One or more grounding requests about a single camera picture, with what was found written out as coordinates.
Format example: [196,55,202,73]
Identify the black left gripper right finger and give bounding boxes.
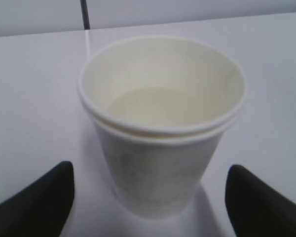
[225,164,296,237]

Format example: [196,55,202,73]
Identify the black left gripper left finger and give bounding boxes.
[0,161,75,237]

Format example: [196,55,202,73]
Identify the white paper cup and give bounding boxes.
[77,36,247,219]

